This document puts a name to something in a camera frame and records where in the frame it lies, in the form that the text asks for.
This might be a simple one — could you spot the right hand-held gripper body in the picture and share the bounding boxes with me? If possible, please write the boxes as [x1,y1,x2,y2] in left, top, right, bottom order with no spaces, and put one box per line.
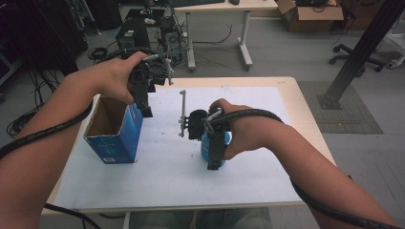
[179,90,225,141]

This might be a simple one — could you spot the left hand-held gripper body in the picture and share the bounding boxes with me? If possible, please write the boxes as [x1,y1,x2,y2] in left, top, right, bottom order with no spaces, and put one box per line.
[128,52,176,94]

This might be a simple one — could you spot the blue cardboard box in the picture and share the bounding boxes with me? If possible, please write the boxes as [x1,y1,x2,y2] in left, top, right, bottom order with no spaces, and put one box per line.
[83,95,144,165]

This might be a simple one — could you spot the person's right hand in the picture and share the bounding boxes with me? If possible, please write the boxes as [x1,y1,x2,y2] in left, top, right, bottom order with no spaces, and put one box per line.
[208,97,282,161]

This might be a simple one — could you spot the person's left hand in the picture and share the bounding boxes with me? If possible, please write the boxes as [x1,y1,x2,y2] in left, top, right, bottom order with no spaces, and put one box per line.
[65,51,149,106]

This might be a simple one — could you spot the grey computer tower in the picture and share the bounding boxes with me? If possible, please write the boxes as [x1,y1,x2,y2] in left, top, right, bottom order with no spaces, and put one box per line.
[159,17,183,69]

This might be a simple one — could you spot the black computer tower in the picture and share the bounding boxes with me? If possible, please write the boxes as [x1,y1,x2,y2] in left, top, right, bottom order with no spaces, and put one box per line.
[115,15,152,60]

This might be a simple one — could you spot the white paper sheet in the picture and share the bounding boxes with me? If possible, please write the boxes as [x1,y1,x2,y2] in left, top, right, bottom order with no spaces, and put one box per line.
[52,86,302,211]

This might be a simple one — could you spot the black keyboard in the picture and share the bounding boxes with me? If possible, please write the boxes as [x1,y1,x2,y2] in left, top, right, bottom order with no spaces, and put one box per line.
[168,0,225,8]

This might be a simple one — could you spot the white desk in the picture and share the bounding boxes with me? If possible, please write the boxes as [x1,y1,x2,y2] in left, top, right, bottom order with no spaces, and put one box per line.
[173,0,280,73]

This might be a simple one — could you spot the dark curtain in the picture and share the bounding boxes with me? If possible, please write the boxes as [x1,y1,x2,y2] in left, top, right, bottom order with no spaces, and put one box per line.
[0,0,89,76]

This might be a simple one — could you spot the grey floor mat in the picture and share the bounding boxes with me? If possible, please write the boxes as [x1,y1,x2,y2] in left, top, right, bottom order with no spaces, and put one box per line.
[297,80,384,135]

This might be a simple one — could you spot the open cardboard box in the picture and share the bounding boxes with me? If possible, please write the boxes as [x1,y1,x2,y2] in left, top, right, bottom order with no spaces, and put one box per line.
[276,0,345,32]

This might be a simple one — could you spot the black office chair base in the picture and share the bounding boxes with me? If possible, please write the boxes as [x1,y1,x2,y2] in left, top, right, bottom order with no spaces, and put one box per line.
[329,43,387,73]

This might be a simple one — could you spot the white stand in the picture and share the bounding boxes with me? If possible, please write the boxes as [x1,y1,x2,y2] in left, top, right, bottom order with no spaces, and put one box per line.
[386,31,405,70]

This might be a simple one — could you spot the coiled black cable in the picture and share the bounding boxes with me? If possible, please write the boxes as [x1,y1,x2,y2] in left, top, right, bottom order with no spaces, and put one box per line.
[86,47,109,61]

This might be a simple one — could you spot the thin black floor cable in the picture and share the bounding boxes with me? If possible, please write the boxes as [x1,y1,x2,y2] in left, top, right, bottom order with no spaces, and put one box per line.
[192,24,234,46]

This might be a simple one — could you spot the bundle of black floor cables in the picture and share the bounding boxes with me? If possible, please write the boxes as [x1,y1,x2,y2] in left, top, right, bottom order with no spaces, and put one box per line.
[6,69,62,139]

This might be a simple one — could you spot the black metal post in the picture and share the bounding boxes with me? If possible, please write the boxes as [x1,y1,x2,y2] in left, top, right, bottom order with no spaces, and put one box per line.
[316,0,405,111]

